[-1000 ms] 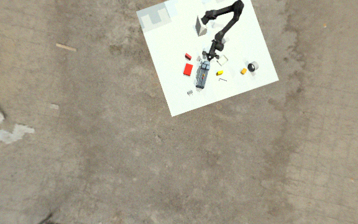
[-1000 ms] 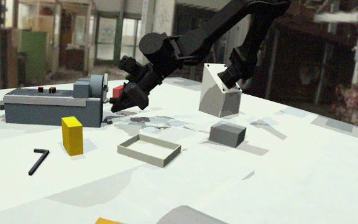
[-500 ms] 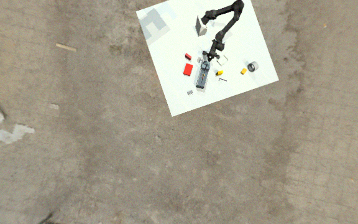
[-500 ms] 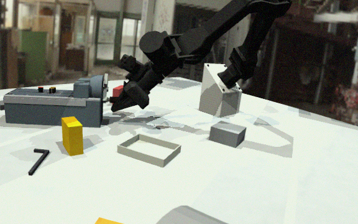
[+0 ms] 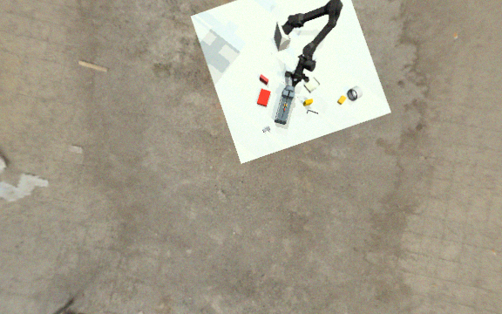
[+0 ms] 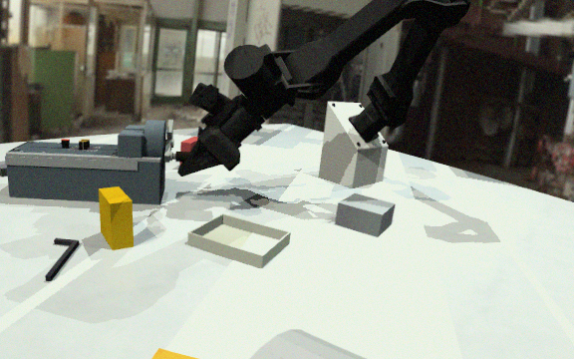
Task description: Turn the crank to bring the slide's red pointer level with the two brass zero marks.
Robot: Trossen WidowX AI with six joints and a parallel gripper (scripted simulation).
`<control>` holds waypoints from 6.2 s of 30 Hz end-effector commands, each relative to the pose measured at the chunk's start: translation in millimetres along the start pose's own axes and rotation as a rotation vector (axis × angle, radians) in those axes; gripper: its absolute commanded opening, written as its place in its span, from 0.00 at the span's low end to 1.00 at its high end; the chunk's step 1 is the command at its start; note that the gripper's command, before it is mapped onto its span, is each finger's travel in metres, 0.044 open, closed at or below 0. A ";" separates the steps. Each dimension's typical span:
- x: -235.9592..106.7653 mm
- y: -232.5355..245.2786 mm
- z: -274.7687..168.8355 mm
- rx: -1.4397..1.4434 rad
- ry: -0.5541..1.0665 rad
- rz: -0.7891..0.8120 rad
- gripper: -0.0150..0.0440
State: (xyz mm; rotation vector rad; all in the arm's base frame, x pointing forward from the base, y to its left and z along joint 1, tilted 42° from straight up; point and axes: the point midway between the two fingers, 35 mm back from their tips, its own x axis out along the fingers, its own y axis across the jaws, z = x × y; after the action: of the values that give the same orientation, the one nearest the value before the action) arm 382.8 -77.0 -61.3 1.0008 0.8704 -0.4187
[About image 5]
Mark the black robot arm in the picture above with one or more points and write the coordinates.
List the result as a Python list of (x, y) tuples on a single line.
[(332, 8)]

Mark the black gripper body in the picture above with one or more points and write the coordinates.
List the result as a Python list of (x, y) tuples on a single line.
[(287, 75)]

